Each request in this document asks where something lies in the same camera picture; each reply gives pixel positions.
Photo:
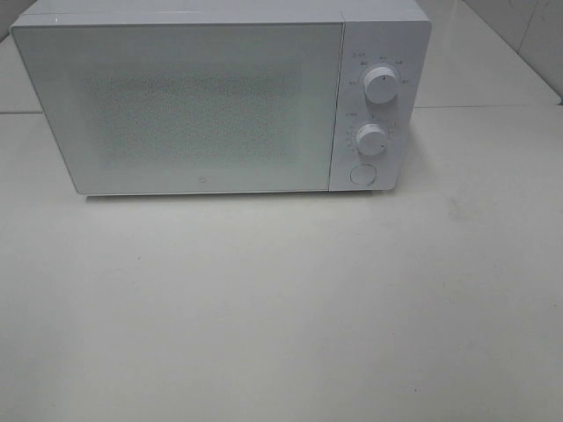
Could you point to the white microwave door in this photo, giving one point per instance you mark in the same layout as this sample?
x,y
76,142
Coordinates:
x,y
158,109

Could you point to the white control knob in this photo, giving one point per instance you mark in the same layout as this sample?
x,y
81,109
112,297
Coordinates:
x,y
380,84
371,139

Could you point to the white microwave oven body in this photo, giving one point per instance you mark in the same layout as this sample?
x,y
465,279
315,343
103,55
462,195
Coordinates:
x,y
395,33

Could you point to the white door release button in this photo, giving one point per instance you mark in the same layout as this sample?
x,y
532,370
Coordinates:
x,y
363,175

